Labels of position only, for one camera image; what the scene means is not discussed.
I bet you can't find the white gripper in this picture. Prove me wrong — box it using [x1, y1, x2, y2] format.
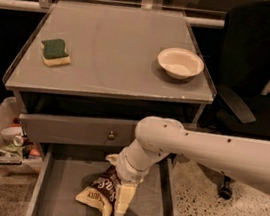
[113, 139, 164, 216]

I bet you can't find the brown chip bag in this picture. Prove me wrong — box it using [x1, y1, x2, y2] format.
[75, 154, 124, 216]

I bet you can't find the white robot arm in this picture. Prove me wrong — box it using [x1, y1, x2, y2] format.
[114, 116, 270, 216]

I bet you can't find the grey upper drawer with knob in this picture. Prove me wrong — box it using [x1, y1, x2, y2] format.
[19, 113, 138, 147]

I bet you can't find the grey open middle drawer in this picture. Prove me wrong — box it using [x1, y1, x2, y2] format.
[26, 144, 176, 216]

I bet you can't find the grey drawer cabinet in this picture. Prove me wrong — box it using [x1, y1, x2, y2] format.
[0, 0, 228, 169]

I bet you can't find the clear plastic bin of items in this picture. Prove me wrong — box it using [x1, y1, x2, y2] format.
[0, 97, 43, 174]

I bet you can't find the white paper bowl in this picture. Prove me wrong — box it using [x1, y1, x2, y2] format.
[157, 47, 204, 80]

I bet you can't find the green yellow sponge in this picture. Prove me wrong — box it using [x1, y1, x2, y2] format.
[40, 39, 71, 67]

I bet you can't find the black office chair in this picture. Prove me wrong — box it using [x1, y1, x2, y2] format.
[185, 0, 270, 207]

